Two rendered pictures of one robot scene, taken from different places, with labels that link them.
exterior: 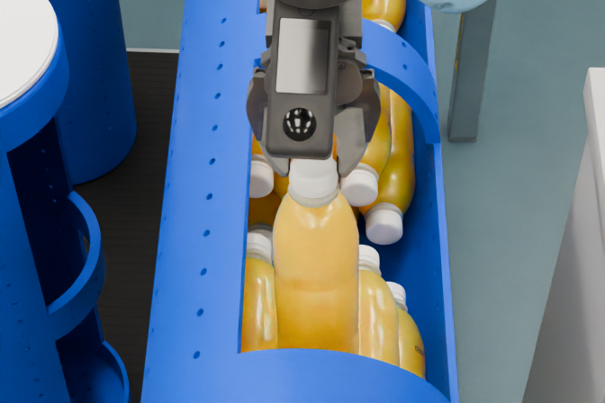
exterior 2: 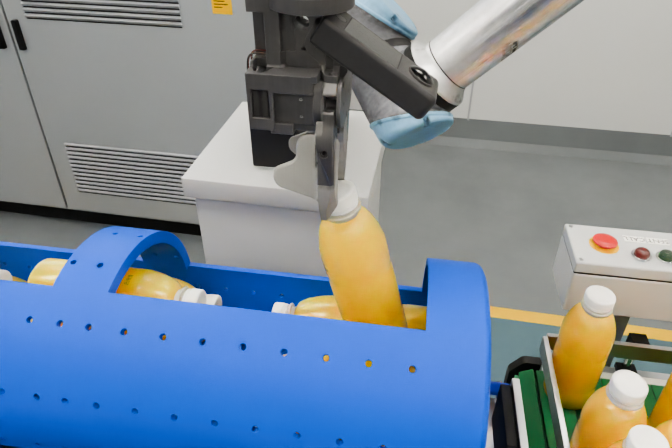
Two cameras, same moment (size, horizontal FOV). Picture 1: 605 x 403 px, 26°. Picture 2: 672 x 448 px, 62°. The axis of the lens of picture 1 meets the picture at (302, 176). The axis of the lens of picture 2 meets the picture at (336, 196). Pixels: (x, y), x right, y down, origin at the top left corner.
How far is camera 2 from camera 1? 0.90 m
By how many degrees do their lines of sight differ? 60
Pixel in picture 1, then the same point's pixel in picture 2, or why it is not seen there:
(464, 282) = not seen: outside the picture
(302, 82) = (392, 55)
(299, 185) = (352, 200)
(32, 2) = not seen: outside the picture
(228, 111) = (153, 320)
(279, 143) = (432, 92)
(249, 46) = (88, 294)
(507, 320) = not seen: outside the picture
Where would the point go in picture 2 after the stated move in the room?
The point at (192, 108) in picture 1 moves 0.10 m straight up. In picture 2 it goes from (110, 368) to (86, 297)
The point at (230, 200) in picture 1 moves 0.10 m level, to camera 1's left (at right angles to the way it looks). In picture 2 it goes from (260, 325) to (231, 410)
